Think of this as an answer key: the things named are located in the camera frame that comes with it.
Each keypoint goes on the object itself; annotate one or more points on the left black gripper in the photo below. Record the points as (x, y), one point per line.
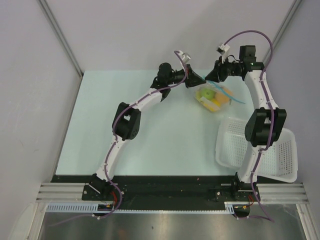
(192, 79)

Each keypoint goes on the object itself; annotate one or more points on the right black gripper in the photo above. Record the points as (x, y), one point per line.
(218, 75)

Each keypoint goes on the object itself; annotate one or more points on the clear zip top bag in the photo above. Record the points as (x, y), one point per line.
(220, 87)

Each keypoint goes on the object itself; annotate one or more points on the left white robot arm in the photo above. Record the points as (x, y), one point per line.
(126, 122)

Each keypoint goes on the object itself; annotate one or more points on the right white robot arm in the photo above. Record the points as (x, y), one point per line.
(266, 122)

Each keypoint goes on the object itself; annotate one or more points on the green fake apple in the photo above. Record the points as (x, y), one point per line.
(207, 93)

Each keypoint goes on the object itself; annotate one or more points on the orange fake fruit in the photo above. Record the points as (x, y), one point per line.
(222, 98)

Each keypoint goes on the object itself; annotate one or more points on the yellow fake banana bunch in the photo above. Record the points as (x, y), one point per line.
(211, 105)

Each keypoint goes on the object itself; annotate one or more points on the white perforated plastic basket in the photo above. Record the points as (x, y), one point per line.
(279, 162)

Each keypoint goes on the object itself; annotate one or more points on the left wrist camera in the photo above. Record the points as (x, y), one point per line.
(184, 58)

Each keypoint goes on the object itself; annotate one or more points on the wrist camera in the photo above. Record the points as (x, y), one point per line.
(223, 50)
(184, 58)

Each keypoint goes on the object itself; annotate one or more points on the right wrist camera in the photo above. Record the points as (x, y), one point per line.
(223, 50)

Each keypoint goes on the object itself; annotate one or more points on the right aluminium corner post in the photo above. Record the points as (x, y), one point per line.
(277, 19)

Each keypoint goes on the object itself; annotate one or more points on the aluminium corner post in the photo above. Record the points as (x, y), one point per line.
(55, 26)
(277, 19)

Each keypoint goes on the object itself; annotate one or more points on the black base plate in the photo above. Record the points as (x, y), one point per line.
(213, 188)

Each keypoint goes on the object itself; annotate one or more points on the left aluminium corner post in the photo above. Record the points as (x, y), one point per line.
(55, 26)

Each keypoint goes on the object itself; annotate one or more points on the aluminium frame rail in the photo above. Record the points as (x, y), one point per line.
(270, 193)

